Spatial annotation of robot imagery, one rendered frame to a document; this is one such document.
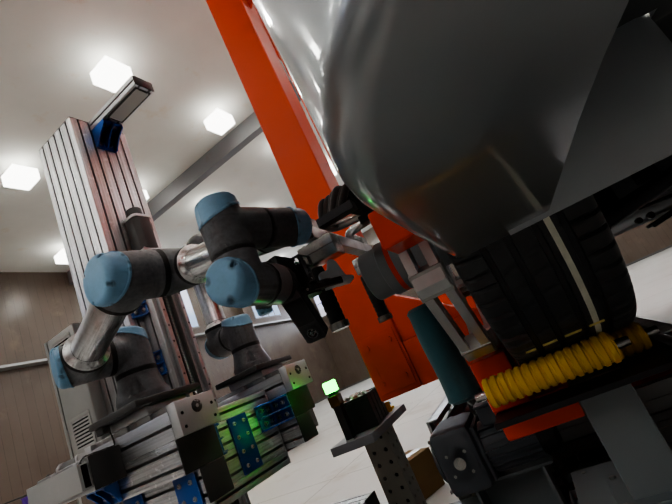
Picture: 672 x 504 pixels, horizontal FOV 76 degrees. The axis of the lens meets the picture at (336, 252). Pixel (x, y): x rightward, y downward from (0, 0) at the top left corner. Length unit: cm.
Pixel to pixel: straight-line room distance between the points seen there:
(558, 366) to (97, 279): 93
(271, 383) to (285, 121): 104
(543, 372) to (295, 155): 124
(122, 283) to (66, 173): 111
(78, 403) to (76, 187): 83
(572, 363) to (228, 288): 62
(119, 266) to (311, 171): 93
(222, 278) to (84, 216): 133
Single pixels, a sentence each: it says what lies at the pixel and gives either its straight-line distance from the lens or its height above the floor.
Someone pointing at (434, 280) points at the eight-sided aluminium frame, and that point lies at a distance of 78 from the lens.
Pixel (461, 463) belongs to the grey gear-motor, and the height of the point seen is 32.
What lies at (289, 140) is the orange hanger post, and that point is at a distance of 180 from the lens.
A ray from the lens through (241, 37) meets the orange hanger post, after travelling 215.
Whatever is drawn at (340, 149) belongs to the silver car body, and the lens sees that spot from 21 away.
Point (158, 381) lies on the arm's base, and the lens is 140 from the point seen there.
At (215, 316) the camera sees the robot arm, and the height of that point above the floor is 109.
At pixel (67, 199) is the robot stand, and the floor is 172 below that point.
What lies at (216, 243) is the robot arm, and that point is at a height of 92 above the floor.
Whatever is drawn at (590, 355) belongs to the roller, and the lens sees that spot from 90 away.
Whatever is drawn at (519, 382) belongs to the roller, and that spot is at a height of 51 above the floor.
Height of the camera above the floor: 66
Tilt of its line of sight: 15 degrees up
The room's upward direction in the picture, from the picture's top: 24 degrees counter-clockwise
